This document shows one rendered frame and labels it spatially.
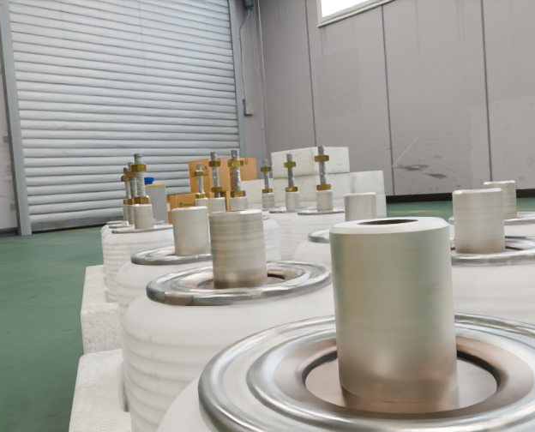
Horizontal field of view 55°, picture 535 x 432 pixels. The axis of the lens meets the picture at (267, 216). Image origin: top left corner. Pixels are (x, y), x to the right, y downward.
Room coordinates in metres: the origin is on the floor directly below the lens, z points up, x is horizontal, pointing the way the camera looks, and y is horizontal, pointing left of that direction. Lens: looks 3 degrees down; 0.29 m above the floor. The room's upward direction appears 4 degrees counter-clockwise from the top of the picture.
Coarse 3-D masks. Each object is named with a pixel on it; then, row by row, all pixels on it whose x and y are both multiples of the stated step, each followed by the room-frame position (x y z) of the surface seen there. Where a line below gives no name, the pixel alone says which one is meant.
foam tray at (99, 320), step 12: (96, 276) 0.76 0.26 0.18; (84, 288) 0.67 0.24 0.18; (96, 288) 0.65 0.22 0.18; (84, 300) 0.58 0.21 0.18; (96, 300) 0.57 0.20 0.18; (108, 300) 0.64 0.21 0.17; (84, 312) 0.52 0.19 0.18; (96, 312) 0.52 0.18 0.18; (108, 312) 0.53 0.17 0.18; (84, 324) 0.52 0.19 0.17; (96, 324) 0.52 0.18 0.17; (108, 324) 0.53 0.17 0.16; (84, 336) 0.52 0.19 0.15; (96, 336) 0.52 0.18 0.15; (108, 336) 0.53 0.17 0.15; (84, 348) 0.52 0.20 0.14; (96, 348) 0.52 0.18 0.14; (108, 348) 0.53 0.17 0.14; (120, 348) 0.53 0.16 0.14
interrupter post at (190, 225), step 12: (180, 216) 0.31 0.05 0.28; (192, 216) 0.31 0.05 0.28; (204, 216) 0.32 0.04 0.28; (180, 228) 0.31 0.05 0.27; (192, 228) 0.31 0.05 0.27; (204, 228) 0.32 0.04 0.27; (180, 240) 0.31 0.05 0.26; (192, 240) 0.31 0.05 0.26; (204, 240) 0.32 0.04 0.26; (180, 252) 0.31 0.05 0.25; (192, 252) 0.31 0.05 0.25; (204, 252) 0.32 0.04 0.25
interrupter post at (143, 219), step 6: (150, 204) 0.61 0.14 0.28; (138, 210) 0.60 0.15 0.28; (144, 210) 0.60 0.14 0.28; (150, 210) 0.61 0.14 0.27; (138, 216) 0.60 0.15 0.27; (144, 216) 0.60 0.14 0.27; (150, 216) 0.61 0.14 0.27; (138, 222) 0.60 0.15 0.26; (144, 222) 0.60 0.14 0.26; (150, 222) 0.61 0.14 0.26; (138, 228) 0.61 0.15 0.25; (144, 228) 0.60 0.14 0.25
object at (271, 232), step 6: (264, 222) 0.62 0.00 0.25; (270, 222) 0.63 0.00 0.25; (276, 222) 0.65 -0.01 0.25; (264, 228) 0.61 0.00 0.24; (270, 228) 0.62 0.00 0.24; (276, 228) 0.64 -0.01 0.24; (264, 234) 0.61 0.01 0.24; (270, 234) 0.62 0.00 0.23; (276, 234) 0.64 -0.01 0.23; (270, 240) 0.62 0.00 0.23; (276, 240) 0.63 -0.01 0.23; (270, 246) 0.62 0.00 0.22; (276, 246) 0.63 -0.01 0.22; (270, 252) 0.62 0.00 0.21; (276, 252) 0.63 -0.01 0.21; (270, 258) 0.62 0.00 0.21; (276, 258) 0.63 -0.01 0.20
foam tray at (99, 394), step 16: (96, 352) 0.37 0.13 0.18; (112, 352) 0.37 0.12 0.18; (80, 368) 0.34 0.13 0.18; (96, 368) 0.34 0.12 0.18; (112, 368) 0.33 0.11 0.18; (80, 384) 0.31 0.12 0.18; (96, 384) 0.31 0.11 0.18; (112, 384) 0.30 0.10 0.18; (80, 400) 0.28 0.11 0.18; (96, 400) 0.28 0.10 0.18; (112, 400) 0.28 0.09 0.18; (80, 416) 0.26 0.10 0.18; (96, 416) 0.26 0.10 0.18; (112, 416) 0.26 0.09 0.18; (128, 416) 0.26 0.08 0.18
